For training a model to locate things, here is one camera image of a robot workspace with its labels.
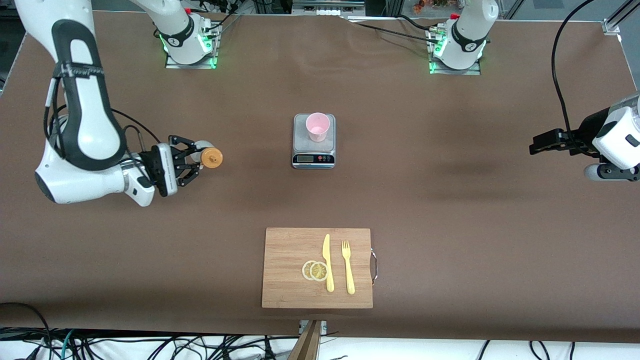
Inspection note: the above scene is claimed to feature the clear sauce bottle orange cap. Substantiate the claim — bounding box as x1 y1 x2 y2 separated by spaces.
190 141 224 171

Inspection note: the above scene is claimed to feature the pink plastic cup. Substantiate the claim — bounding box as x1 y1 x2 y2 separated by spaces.
305 112 331 143

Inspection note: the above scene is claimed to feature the silver digital kitchen scale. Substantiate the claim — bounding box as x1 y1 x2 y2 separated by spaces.
292 113 336 169

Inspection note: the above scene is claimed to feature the wooden cutting board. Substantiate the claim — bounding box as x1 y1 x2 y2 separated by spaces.
261 227 379 309

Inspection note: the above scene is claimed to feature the yellow plastic knife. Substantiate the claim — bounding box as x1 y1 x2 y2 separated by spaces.
322 233 335 293

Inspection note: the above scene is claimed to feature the colourful toy food pile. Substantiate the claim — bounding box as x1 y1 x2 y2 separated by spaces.
412 0 451 13

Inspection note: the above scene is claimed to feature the yellow plastic fork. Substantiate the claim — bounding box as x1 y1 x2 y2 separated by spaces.
341 240 356 295

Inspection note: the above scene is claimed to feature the grey power strip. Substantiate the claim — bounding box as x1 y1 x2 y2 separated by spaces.
291 0 366 18

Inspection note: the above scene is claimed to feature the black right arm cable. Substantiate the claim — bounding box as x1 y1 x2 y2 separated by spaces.
44 75 162 166

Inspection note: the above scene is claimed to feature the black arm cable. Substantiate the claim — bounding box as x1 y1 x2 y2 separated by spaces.
44 75 162 166
551 0 596 151

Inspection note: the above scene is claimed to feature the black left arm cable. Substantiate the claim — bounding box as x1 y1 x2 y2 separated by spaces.
551 0 596 151

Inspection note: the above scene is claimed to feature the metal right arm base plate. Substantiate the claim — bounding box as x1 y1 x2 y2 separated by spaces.
165 20 219 70

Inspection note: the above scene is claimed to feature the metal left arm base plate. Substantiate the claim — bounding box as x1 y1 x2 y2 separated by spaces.
428 25 482 76

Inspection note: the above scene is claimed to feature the aluminium frame profile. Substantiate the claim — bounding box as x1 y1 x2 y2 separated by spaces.
602 0 640 36

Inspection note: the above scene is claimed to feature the black floor cable loop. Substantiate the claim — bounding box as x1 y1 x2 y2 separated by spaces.
0 301 52 351

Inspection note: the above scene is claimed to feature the teal floor cable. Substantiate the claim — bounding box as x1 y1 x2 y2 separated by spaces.
60 329 76 360

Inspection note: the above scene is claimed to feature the black cable across table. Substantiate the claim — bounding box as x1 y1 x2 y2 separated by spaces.
345 15 443 43

